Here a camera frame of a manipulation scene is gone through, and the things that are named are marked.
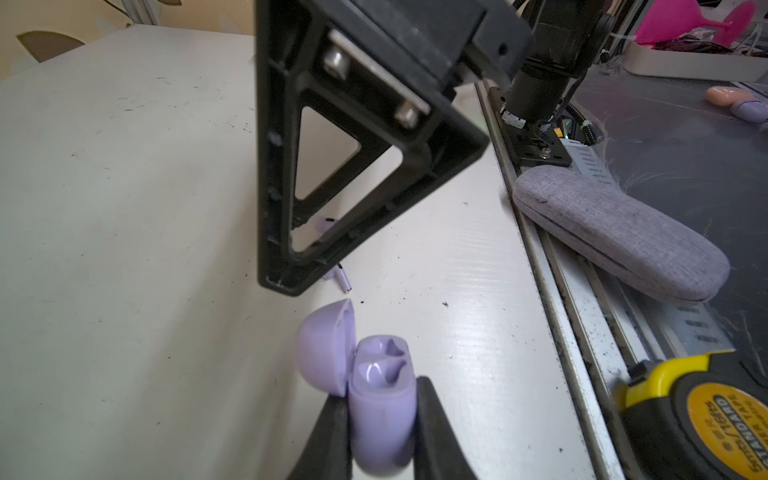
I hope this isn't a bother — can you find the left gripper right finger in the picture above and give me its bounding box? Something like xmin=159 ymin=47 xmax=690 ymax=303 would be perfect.
xmin=413 ymin=376 xmax=477 ymax=480

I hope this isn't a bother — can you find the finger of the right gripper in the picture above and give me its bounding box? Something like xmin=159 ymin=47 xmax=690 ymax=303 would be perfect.
xmin=255 ymin=1 xmax=488 ymax=296

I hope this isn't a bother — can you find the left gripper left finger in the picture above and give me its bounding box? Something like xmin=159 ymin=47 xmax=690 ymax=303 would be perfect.
xmin=287 ymin=395 xmax=353 ymax=480

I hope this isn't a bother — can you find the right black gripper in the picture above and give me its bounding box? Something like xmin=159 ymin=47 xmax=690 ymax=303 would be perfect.
xmin=299 ymin=1 xmax=532 ymax=99

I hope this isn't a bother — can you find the purple earbud charging case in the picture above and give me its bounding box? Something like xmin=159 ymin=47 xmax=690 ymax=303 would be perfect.
xmin=295 ymin=299 xmax=417 ymax=477

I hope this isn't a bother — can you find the purple earbud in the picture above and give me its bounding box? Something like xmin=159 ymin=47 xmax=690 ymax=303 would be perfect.
xmin=323 ymin=263 xmax=352 ymax=293
xmin=315 ymin=217 xmax=336 ymax=235

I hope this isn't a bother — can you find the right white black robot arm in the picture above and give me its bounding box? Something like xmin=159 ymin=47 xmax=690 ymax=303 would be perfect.
xmin=255 ymin=1 xmax=614 ymax=297

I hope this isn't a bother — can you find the pink earbud case background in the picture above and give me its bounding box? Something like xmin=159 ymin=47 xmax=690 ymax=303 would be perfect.
xmin=705 ymin=86 xmax=755 ymax=108

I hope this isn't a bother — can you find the grey fabric glasses case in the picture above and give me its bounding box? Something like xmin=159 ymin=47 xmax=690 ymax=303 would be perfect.
xmin=512 ymin=166 xmax=731 ymax=305

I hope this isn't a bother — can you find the purple earbud case background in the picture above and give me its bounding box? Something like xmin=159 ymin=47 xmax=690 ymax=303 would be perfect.
xmin=730 ymin=100 xmax=768 ymax=125

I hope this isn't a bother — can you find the pink object in background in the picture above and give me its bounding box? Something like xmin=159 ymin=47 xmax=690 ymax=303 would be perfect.
xmin=634 ymin=0 xmax=757 ymax=47

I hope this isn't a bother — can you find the yellow black tape measure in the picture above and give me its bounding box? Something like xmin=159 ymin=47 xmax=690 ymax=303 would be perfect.
xmin=619 ymin=350 xmax=767 ymax=480

